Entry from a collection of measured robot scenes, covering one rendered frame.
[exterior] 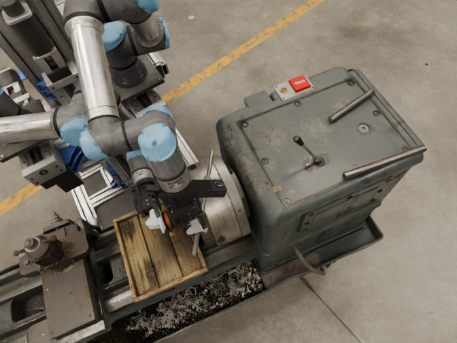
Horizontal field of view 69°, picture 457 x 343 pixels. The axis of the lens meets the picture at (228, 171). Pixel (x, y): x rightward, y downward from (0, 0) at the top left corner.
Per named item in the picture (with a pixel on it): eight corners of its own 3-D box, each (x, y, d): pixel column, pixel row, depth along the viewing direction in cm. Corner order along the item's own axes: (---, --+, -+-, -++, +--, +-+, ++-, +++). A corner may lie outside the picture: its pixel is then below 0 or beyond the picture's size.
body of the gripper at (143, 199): (143, 220, 122) (134, 192, 127) (164, 211, 123) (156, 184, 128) (136, 212, 115) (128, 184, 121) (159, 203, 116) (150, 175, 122)
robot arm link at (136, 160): (147, 154, 136) (141, 143, 129) (154, 175, 131) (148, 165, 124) (129, 161, 135) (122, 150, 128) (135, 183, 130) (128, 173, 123)
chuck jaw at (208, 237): (211, 206, 118) (223, 234, 111) (213, 213, 122) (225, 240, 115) (182, 218, 116) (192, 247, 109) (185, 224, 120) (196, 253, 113)
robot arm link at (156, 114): (124, 109, 81) (123, 135, 73) (168, 99, 82) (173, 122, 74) (134, 135, 86) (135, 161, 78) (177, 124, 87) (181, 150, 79)
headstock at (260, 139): (332, 118, 161) (353, 56, 126) (392, 201, 139) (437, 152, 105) (219, 163, 154) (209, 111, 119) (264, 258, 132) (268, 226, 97)
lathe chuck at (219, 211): (211, 176, 142) (204, 142, 113) (241, 243, 131) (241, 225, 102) (192, 184, 141) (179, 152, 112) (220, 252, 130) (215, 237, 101)
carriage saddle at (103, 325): (89, 220, 145) (83, 216, 140) (113, 329, 124) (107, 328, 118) (22, 248, 141) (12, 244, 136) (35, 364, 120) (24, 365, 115)
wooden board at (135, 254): (180, 196, 147) (178, 192, 144) (209, 271, 131) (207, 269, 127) (115, 222, 144) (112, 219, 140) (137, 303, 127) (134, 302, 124)
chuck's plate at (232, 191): (219, 173, 143) (213, 139, 114) (249, 240, 131) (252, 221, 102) (211, 176, 142) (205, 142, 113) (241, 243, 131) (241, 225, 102)
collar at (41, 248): (47, 232, 116) (42, 229, 114) (50, 252, 113) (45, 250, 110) (24, 241, 115) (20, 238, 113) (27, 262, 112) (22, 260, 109)
